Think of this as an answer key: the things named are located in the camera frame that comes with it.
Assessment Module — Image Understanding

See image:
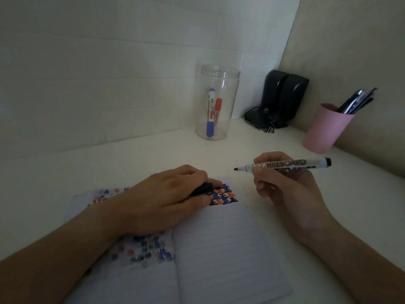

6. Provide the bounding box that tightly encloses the person's right hand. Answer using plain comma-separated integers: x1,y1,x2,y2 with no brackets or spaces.
252,151,336,247

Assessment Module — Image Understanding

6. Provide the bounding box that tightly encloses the person's left hand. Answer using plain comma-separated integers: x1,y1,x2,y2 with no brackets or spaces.
111,164,223,238

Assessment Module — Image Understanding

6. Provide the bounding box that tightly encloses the black marker cap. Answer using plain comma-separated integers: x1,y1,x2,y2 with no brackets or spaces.
189,182,215,197

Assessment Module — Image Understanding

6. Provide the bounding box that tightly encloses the black whiteboard marker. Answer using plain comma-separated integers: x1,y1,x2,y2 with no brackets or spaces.
234,157,332,172

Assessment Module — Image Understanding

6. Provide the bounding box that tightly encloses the person's left forearm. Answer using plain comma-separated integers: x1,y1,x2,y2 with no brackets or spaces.
0,199,127,304

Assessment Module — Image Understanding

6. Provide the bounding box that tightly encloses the person's right forearm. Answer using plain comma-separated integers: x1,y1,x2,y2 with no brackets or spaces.
299,218,405,304

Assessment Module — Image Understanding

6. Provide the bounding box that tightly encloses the open lined notebook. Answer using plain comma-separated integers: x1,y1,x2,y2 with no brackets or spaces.
63,177,293,304

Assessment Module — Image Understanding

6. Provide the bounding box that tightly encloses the pink cup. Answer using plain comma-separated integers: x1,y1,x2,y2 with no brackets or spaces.
302,103,355,154

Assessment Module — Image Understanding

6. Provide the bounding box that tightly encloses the blue whiteboard marker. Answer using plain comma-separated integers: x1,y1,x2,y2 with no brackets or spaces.
206,88,216,138

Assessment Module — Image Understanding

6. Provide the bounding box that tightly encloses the black speaker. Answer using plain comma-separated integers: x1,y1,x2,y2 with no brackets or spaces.
275,73,310,129
260,70,289,121

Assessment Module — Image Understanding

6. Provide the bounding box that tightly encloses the red whiteboard marker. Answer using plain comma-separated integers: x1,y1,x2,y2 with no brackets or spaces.
214,98,223,127

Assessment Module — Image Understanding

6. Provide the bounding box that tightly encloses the clear plastic jar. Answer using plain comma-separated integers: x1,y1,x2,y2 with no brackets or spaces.
195,64,241,141

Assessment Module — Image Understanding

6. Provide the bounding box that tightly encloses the bunch of dark pens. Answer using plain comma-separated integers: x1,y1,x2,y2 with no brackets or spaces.
336,88,378,115

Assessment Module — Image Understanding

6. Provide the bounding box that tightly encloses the black cable bundle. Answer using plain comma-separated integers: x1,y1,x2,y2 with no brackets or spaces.
244,106,276,134

